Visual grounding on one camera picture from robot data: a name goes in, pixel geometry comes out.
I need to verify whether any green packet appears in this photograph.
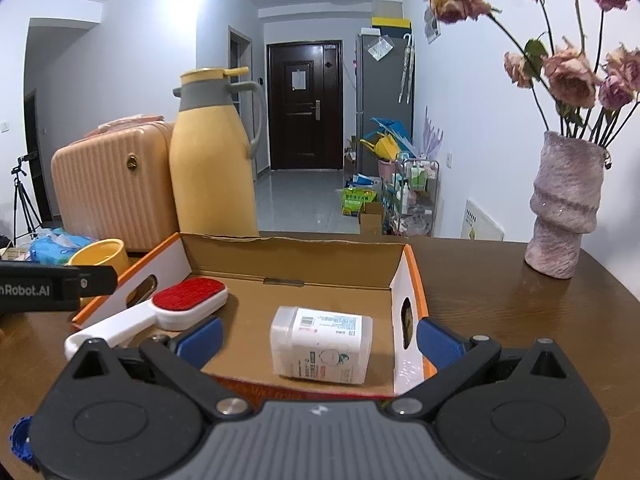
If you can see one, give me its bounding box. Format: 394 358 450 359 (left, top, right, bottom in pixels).
341 187 377 217

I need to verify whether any grey interior door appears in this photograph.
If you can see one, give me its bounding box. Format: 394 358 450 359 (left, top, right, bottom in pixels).
228 25 258 181

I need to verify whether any yellow black box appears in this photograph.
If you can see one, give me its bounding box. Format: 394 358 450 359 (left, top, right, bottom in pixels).
371 16 412 36

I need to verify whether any blue round lid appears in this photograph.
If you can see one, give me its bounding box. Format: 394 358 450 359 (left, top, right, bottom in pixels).
11 416 33 461

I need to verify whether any purple wall decoration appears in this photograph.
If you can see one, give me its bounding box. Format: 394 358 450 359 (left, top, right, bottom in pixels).
420 107 445 158

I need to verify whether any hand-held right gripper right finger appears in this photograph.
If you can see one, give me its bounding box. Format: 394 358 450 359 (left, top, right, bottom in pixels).
385 316 576 419

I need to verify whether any dark brown entrance door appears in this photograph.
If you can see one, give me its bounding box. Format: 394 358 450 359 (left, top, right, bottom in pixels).
266 40 345 171

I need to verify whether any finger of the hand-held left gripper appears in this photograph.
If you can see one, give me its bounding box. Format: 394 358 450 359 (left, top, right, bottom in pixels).
77 264 119 299

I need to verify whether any white labelled plastic jar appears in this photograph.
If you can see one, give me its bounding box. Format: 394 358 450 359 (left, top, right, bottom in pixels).
270 306 374 386

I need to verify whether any yellow thermos jug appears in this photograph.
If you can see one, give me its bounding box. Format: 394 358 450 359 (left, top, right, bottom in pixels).
168 66 266 237

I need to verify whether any grey refrigerator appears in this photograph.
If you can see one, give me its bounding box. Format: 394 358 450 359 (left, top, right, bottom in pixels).
355 30 415 161

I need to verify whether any red white lint brush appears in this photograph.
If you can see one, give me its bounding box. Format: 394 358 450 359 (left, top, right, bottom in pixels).
64 280 228 361

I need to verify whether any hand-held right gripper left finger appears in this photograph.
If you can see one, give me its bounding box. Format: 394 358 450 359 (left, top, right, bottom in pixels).
65 316 252 422

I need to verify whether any yellow ceramic mug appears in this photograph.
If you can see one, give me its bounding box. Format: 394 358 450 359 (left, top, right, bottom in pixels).
66 239 131 286

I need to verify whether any small brown cardboard box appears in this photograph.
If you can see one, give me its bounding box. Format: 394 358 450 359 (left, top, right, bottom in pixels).
358 201 385 236

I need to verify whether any wall poster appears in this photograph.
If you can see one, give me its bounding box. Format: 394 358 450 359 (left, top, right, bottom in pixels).
425 7 443 43

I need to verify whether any metal trolley rack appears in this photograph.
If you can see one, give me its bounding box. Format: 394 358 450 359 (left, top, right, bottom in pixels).
382 157 440 237

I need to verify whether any hanging folded umbrella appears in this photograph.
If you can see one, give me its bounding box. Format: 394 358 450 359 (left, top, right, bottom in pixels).
398 32 416 105

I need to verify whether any blue tissue pack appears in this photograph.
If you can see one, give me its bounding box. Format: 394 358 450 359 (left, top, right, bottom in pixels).
27 227 98 266

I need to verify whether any bunch of dried pink roses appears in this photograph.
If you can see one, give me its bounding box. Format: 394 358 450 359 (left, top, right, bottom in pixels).
425 0 640 148

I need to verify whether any black camera tripod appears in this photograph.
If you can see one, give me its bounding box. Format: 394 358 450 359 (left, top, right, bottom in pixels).
10 152 43 243

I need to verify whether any orange white cardboard box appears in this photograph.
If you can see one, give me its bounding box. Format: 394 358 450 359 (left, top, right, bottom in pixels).
70 232 431 401

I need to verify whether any pink ribbed small suitcase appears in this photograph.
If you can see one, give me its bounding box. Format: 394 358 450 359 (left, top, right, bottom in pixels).
50 114 181 253

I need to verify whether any pink textured vase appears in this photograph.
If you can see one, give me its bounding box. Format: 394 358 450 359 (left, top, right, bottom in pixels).
524 131 612 280

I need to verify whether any yellow blue toy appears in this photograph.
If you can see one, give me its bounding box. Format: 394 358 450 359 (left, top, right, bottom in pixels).
361 117 413 158

